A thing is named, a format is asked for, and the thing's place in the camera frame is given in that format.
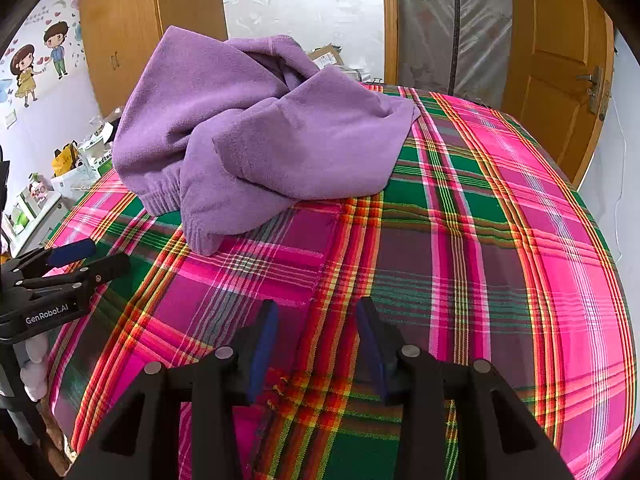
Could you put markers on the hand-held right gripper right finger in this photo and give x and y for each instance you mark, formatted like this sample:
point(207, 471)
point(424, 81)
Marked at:
point(371, 350)

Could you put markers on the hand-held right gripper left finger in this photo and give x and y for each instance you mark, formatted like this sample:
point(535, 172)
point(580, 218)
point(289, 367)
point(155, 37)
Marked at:
point(262, 347)

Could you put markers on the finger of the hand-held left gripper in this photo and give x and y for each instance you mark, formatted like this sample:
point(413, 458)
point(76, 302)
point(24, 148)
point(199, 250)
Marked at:
point(70, 251)
point(100, 269)

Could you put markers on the purple fleece sweater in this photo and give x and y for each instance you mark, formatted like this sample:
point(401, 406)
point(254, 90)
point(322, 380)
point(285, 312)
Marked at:
point(250, 130)

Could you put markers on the person's left hand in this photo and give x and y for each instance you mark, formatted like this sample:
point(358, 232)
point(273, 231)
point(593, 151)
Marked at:
point(36, 370)

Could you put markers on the white storage box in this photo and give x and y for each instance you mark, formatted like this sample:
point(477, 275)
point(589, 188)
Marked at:
point(30, 210)

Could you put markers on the yellow bag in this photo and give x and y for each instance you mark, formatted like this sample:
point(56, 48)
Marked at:
point(65, 160)

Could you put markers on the pink green plaid bed sheet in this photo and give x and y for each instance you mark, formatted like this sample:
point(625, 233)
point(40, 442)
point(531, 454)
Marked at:
point(450, 285)

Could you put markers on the wooden wardrobe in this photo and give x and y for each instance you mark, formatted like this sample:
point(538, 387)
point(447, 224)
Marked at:
point(135, 40)

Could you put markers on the brown cardboard box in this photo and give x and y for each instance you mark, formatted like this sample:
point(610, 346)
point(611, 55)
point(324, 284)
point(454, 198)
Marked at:
point(325, 56)

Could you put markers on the grey plastic curtain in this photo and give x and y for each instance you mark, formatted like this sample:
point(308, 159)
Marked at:
point(450, 25)

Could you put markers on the wooden door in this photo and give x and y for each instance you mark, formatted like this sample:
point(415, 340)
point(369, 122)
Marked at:
point(555, 60)

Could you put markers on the white wall switch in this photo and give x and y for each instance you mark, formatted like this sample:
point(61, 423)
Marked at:
point(11, 119)

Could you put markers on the cartoon wall sticker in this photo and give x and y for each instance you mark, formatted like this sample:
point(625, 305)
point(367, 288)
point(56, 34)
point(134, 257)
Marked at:
point(30, 60)

